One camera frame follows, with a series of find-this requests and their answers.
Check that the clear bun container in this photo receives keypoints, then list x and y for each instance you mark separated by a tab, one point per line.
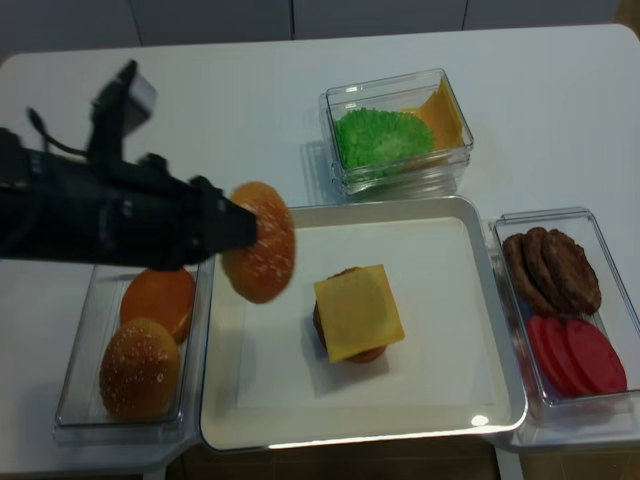
81	418

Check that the right red tomato slice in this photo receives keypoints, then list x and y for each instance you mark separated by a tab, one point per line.
595	357

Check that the left red tomato slice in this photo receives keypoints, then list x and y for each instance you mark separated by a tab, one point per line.
534	329

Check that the right brown patty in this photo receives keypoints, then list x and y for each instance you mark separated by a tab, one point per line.
571	272

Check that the bottom bun on tray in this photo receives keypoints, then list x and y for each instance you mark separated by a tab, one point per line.
368	355

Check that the red tomato slice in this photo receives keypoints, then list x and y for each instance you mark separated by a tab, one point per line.
562	359
534	329
595	357

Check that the clear lettuce cheese container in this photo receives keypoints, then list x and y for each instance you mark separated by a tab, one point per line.
437	173

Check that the green lettuce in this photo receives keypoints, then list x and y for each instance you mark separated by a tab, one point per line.
368	137

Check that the sesame bun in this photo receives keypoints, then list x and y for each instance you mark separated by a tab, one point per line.
139	371
260	272

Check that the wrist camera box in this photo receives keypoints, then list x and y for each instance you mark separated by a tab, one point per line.
125	103

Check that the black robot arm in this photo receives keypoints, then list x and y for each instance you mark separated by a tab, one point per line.
50	205

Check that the clear patty tomato container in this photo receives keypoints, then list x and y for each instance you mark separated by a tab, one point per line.
601	421

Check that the left brown patty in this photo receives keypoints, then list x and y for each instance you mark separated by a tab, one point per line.
523	283

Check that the yellow cheese slices in container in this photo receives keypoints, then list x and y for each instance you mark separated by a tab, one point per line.
439	114

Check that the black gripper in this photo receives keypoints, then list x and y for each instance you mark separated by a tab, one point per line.
152	219

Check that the yellow cheese slice on burger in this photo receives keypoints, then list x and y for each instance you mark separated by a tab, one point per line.
358	312

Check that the middle brown patty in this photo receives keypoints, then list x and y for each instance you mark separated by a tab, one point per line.
540	272

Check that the brown patty on burger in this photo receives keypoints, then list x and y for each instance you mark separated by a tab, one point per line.
316	314

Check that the white serving tray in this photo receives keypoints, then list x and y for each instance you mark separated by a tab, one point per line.
225	426

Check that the plain bun bottom in container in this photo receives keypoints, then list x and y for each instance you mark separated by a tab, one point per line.
164	297

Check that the middle red tomato slice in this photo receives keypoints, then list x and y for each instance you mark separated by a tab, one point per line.
562	359

